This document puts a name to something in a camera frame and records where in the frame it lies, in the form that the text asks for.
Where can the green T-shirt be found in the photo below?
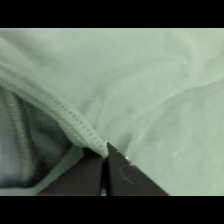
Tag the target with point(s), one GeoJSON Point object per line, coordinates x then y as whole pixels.
{"type": "Point", "coordinates": [140, 83]}

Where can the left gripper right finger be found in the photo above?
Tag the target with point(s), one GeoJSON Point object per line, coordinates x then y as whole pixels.
{"type": "Point", "coordinates": [128, 176]}

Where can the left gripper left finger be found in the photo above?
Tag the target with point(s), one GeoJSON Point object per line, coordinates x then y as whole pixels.
{"type": "Point", "coordinates": [83, 178]}

